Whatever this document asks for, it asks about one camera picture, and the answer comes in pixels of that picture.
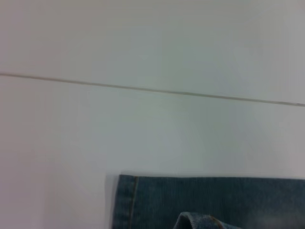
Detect blue denim shorts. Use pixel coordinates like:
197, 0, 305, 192
112, 174, 305, 229

